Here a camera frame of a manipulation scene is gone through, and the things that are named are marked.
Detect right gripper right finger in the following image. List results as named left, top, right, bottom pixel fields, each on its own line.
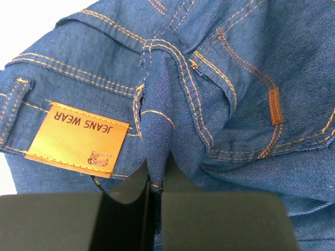
left=161, top=154, right=299, bottom=250

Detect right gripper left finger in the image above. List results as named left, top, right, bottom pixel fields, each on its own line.
left=1, top=163, right=151, bottom=250

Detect dark blue denim trousers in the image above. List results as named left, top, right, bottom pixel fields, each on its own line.
left=1, top=1, right=334, bottom=250

